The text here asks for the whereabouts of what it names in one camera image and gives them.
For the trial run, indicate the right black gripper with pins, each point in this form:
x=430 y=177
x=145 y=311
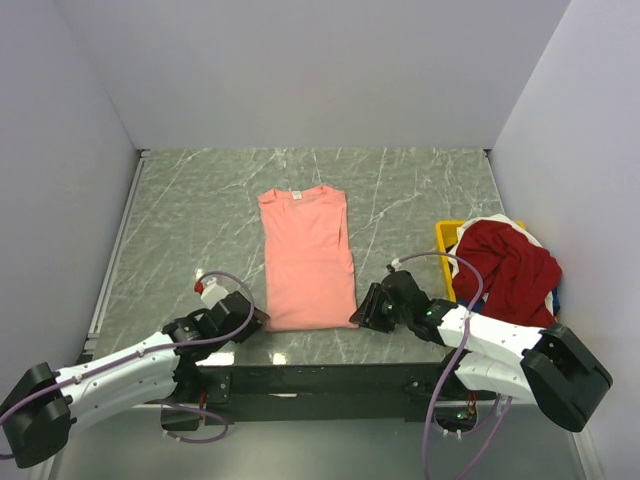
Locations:
x=368 y=313

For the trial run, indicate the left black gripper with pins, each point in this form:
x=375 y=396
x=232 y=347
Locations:
x=262 y=317

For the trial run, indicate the pink t shirt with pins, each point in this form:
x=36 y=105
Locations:
x=309 y=267

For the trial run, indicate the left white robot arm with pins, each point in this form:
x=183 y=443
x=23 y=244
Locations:
x=46 y=406

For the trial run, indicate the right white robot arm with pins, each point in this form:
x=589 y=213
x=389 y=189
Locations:
x=549 y=367

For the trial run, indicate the black base beam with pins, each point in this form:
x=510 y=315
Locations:
x=312 y=392

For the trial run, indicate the blue t shirt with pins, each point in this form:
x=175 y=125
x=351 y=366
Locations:
x=552 y=302

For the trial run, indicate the white t shirt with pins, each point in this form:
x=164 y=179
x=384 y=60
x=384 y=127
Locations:
x=500 y=220

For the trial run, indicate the yellow plastic bin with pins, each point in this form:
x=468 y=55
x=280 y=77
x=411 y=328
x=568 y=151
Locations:
x=447 y=237

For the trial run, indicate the red t shirt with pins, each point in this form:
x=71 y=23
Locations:
x=505 y=270

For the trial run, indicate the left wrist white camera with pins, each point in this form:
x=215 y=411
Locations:
x=210 y=292

